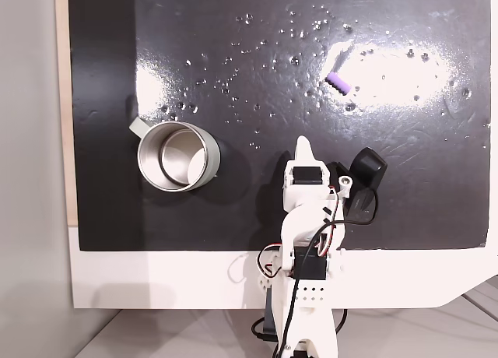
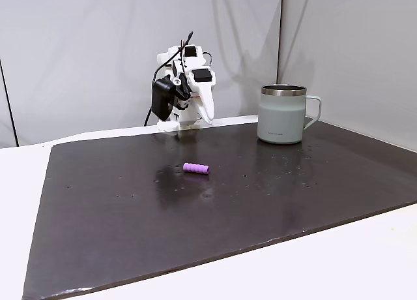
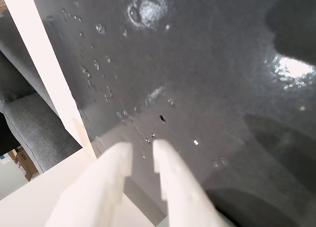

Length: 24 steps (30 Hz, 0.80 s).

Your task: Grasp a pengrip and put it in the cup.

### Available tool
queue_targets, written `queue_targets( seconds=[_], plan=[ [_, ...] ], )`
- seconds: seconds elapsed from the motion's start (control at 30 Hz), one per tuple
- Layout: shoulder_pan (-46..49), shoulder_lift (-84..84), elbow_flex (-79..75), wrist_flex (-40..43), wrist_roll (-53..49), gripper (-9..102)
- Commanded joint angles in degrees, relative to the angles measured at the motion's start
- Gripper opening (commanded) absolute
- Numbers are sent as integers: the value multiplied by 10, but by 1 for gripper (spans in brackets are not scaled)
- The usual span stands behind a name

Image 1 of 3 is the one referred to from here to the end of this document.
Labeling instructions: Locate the purple ribbed pen grip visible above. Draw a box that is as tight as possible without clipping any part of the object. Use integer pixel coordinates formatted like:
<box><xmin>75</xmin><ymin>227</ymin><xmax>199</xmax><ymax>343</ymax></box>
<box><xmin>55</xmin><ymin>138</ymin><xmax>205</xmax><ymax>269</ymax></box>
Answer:
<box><xmin>325</xmin><ymin>72</ymin><xmax>352</xmax><ymax>97</ymax></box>

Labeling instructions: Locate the black rubber mat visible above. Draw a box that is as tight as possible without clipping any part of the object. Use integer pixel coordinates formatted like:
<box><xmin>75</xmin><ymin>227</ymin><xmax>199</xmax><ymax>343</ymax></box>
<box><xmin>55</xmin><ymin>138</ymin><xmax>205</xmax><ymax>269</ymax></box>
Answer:
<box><xmin>68</xmin><ymin>0</ymin><xmax>493</xmax><ymax>253</ymax></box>

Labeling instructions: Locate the stainless steel mug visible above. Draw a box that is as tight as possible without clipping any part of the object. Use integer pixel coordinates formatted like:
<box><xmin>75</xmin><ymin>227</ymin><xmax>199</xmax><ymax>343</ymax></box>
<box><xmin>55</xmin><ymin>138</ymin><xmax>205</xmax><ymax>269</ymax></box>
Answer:
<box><xmin>129</xmin><ymin>116</ymin><xmax>222</xmax><ymax>193</ymax></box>

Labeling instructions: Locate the grey table clamp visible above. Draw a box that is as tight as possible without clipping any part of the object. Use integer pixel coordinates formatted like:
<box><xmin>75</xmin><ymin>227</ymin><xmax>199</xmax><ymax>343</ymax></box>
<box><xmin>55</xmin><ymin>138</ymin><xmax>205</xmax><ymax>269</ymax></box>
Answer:
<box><xmin>263</xmin><ymin>290</ymin><xmax>279</xmax><ymax>335</ymax></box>

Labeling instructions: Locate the white board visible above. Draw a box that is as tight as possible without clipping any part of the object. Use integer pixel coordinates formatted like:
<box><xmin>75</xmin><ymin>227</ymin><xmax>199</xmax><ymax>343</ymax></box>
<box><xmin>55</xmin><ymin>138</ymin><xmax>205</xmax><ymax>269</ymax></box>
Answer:
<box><xmin>68</xmin><ymin>225</ymin><xmax>498</xmax><ymax>311</ymax></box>

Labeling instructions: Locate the black power cable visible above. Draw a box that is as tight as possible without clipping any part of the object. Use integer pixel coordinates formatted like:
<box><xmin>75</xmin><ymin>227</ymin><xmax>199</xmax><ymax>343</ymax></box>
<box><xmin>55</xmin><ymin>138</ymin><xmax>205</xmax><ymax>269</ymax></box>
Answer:
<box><xmin>251</xmin><ymin>308</ymin><xmax>349</xmax><ymax>343</ymax></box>

